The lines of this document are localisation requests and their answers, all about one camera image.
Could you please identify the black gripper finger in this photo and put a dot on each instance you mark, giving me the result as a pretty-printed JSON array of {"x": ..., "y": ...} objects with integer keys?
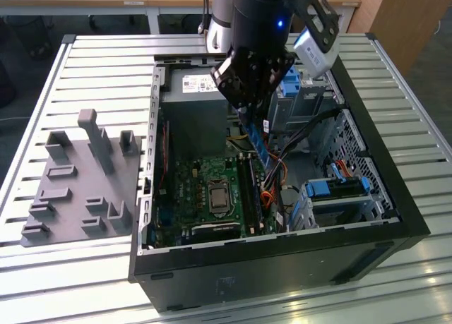
[
  {"x": 236, "y": 77},
  {"x": 277, "y": 71}
]

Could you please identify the blue RAM stick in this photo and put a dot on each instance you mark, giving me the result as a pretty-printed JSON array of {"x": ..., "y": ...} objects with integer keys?
[{"x": 260, "y": 144}]

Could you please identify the black RAM slot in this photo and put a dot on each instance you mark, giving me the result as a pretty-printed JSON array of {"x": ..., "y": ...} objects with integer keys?
[{"x": 245, "y": 193}]

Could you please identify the installed dark RAM stick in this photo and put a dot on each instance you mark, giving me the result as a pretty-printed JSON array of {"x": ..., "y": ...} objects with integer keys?
[{"x": 257, "y": 200}]

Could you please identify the blue disk carrier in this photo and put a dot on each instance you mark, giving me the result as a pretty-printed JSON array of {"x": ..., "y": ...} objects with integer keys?
[
  {"x": 319, "y": 189},
  {"x": 291, "y": 84}
]

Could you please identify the grey metal drive cage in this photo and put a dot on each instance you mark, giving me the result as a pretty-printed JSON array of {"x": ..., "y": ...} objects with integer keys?
[
  {"x": 310, "y": 101},
  {"x": 339, "y": 207}
]

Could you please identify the grey power supply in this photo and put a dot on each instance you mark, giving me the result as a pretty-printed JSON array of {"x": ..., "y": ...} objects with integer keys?
[{"x": 197, "y": 126}]

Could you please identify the green motherboard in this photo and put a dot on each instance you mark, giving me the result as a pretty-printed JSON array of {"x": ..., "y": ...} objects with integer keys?
[{"x": 190, "y": 183}]

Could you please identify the CPU socket with silver CPU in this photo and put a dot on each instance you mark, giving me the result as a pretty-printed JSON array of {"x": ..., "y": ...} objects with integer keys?
[{"x": 219, "y": 198}]

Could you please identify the wooden cabinet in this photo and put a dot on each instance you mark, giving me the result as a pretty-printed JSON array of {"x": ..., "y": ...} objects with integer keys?
[{"x": 406, "y": 20}]

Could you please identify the grey parts rack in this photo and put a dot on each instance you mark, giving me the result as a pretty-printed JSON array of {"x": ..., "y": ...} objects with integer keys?
[{"x": 81, "y": 183}]

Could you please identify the black PC case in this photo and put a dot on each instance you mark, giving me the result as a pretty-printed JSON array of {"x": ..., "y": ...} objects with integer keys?
[{"x": 282, "y": 264}]

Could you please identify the black mesh waste bin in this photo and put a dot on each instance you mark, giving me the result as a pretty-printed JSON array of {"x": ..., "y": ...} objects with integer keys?
[{"x": 31, "y": 34}]

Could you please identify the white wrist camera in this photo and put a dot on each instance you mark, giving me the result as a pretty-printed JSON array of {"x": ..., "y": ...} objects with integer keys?
[{"x": 316, "y": 55}]

